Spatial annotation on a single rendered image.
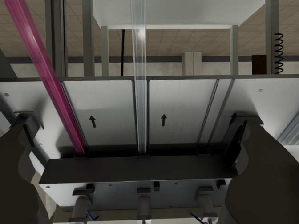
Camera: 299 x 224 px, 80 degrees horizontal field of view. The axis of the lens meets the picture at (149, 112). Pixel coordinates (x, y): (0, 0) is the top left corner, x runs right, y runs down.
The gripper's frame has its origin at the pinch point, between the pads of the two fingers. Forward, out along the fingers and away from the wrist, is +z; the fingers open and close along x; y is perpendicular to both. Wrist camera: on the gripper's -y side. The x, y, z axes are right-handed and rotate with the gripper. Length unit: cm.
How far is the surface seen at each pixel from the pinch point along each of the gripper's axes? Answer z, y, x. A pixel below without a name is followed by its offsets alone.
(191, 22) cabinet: 85, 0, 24
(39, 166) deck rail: 14.8, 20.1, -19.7
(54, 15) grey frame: 45, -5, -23
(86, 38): 55, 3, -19
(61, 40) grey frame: 40.5, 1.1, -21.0
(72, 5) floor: 197, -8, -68
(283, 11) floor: 208, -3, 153
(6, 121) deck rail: 11.8, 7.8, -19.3
